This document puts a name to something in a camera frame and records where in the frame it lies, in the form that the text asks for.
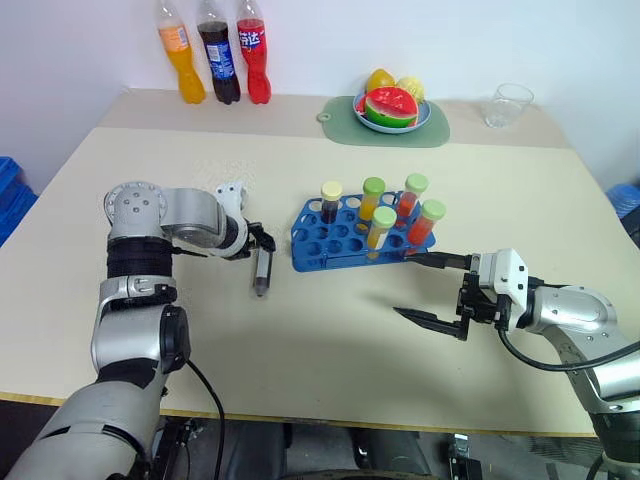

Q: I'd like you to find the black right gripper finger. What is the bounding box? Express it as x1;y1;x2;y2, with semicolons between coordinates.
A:
405;250;475;271
392;305;472;343

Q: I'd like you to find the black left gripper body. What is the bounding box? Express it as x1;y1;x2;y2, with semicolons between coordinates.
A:
243;219;267;260

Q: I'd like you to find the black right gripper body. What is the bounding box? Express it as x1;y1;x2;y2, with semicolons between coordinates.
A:
456;271;512;331

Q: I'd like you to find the clear test tube dark cap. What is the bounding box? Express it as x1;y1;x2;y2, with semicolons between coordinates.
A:
251;248;274;300

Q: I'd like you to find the blue test tube rack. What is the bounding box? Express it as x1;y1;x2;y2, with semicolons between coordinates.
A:
291;192;437;273

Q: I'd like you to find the green-capped tube red liquid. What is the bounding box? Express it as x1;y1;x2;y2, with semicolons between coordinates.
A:
408;198;448;247
396;172;431;230

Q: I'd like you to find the green-capped tube yellow liquid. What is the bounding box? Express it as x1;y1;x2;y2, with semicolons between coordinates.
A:
358;176;386;222
366;205;398;262

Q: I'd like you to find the yellow-capped tube dark liquid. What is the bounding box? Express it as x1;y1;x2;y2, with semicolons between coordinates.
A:
320;180;344;225

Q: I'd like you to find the green silicone mat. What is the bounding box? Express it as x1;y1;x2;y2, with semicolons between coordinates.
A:
315;94;452;149

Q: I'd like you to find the dark rounded shape under table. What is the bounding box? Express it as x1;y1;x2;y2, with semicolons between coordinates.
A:
349;428;451;480

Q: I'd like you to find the light blue plate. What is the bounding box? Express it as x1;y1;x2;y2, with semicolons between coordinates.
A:
352;91;433;136

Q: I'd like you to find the toy watermelon slice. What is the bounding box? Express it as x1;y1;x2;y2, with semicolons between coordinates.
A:
363;85;422;129

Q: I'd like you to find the clear glass cup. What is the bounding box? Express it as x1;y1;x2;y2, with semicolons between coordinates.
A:
481;82;536;130

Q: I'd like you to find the red soda bottle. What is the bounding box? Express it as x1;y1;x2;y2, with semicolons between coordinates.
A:
235;0;273;106

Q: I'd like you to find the toy pale yellow fruit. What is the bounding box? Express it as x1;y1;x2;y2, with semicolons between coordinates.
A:
395;75;428;105

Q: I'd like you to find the blue plastic crate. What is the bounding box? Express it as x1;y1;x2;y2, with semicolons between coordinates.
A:
0;155;40;249
604;183;640;242

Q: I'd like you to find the cola bottle blue label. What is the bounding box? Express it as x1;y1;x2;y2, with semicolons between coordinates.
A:
195;0;242;106

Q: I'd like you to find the orange soda bottle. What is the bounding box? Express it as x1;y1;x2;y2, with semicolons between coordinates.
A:
156;0;208;106

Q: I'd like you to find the toy yellow lemon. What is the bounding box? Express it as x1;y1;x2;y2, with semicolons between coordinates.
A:
365;68;399;94

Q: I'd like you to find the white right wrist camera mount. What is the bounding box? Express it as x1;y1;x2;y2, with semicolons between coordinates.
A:
471;247;530;332

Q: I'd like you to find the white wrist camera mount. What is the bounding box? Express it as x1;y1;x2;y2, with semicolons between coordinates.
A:
471;247;530;332
214;182;251;259

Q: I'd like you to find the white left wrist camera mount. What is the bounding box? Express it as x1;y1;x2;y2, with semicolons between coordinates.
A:
214;182;251;259

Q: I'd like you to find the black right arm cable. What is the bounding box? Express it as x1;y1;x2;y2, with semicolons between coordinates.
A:
496;323;640;374

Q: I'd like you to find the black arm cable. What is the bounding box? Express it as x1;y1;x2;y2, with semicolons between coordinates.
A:
496;323;640;374
183;357;227;480

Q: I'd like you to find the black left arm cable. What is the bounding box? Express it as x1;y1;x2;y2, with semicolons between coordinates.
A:
183;357;227;480

